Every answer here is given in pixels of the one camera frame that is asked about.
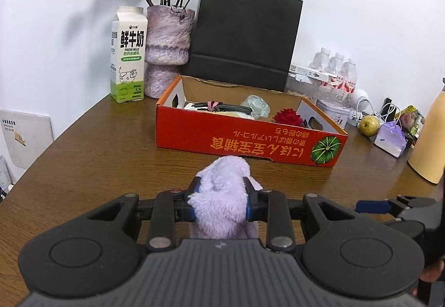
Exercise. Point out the clear water bottle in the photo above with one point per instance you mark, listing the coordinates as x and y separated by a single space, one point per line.
348 74
320 60
335 65

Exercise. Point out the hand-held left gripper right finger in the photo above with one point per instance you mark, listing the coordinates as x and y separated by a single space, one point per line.
249 209

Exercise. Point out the mottled purple vase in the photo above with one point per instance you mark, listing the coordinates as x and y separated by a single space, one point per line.
167 36

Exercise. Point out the person's right hand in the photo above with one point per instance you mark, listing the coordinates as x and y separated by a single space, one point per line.
433 270

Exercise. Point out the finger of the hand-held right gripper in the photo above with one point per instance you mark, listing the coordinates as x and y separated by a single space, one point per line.
373 207

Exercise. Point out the black paper bag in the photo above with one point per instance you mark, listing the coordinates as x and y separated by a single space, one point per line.
243 32

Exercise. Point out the colourful snack packet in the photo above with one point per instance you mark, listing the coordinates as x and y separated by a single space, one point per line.
412 119

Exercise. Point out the purple tissue pack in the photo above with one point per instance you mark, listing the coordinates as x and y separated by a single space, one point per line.
389 140

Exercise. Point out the yellow thermos jug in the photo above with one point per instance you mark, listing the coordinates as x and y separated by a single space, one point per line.
429 140

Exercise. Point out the black charger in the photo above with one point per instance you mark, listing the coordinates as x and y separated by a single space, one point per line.
386 104

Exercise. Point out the yellow green pear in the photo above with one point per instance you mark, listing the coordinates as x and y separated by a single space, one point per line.
368 125

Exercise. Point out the white round device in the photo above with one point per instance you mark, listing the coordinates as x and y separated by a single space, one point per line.
361 98

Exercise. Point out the flat white box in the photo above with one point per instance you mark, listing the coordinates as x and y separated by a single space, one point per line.
306 71

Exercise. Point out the red fabric rose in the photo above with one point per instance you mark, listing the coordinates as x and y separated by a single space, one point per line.
286 116

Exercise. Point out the green white milk carton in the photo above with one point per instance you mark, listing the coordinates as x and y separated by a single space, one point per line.
130 60

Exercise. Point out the red cardboard box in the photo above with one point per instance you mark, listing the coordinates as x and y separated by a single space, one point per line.
243 143

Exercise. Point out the small printed tin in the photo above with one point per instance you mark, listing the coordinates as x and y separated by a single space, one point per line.
335 114

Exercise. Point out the clear container of seeds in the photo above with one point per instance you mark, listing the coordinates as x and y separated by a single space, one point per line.
299 86

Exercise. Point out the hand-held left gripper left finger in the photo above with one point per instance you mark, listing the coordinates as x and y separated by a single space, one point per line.
192 204

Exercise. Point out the pale green plastic bag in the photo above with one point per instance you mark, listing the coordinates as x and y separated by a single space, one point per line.
257 105

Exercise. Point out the purple fluffy headband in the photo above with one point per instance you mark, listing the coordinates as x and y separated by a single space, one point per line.
219 196

